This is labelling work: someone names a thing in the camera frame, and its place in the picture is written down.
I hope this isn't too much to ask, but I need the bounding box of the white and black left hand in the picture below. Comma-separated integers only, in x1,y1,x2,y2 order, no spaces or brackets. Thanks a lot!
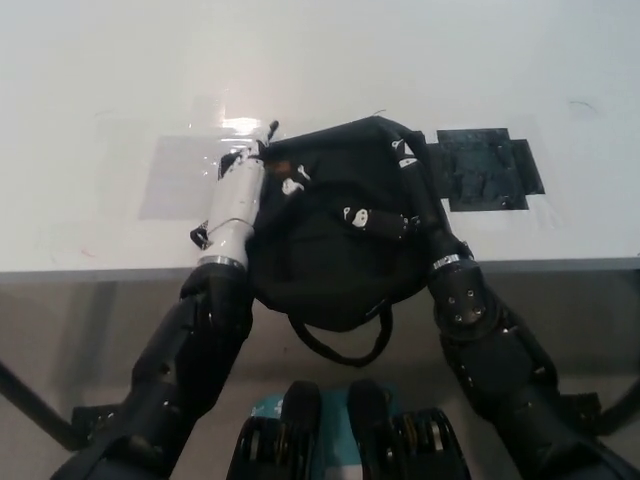
189,119,314,269

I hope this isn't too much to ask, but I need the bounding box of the clear plastic sheet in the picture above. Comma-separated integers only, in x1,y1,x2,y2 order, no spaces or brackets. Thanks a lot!
137,94,271,222

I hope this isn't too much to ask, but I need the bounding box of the black tape patch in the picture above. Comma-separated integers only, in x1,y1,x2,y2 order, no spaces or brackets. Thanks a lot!
435,127,547,214

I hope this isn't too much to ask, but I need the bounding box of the black table leg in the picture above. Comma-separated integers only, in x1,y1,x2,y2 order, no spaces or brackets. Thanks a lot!
0,358,79,451
597,368,640,435

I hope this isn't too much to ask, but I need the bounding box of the black soft travel bag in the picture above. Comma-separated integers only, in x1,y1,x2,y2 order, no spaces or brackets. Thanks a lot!
248,114,437,369

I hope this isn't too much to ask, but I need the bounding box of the black leg foot plate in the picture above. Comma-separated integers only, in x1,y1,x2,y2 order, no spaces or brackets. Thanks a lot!
71,403,132,451
573,391,602,432

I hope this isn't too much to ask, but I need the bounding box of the black right hand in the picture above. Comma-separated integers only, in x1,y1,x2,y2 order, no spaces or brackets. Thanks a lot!
341,128,475,275

